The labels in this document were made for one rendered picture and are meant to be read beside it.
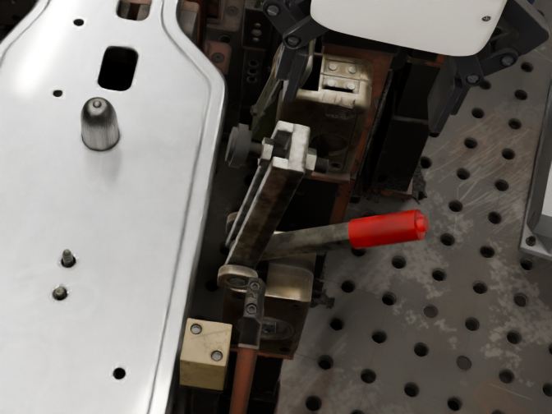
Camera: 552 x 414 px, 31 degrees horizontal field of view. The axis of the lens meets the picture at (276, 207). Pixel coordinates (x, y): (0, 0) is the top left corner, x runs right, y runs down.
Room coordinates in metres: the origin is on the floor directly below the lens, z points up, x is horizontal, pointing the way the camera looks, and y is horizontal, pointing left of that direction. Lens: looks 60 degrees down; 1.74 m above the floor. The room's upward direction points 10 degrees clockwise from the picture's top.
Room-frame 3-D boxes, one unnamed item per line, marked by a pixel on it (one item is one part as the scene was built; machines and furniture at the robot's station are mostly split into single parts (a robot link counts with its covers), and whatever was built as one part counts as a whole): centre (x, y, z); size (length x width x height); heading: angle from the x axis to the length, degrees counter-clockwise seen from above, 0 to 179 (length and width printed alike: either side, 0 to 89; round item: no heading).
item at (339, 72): (0.53, -0.03, 0.88); 0.11 x 0.09 x 0.37; 92
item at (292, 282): (0.35, 0.00, 0.88); 0.07 x 0.06 x 0.35; 92
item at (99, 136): (0.47, 0.16, 1.02); 0.03 x 0.03 x 0.07
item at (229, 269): (0.33, 0.02, 1.06); 0.03 x 0.01 x 0.03; 92
